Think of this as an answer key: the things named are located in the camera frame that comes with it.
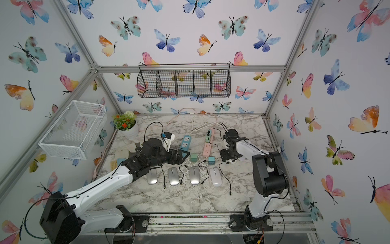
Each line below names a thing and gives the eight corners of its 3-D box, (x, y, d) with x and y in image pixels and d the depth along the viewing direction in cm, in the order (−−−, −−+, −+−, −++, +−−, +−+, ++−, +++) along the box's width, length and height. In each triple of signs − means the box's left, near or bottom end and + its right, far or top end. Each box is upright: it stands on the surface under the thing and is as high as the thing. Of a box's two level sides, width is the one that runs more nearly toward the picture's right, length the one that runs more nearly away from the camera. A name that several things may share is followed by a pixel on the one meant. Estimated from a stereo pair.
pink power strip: (202, 156, 99) (202, 153, 97) (207, 130, 113) (208, 127, 110) (209, 157, 99) (209, 154, 96) (214, 131, 112) (214, 128, 109)
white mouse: (213, 187, 87) (213, 186, 85) (209, 169, 94) (209, 167, 92) (222, 185, 88) (223, 184, 86) (217, 168, 95) (218, 166, 93)
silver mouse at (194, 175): (189, 184, 88) (188, 183, 86) (190, 168, 95) (189, 165, 93) (199, 184, 88) (199, 183, 86) (199, 168, 95) (199, 165, 93)
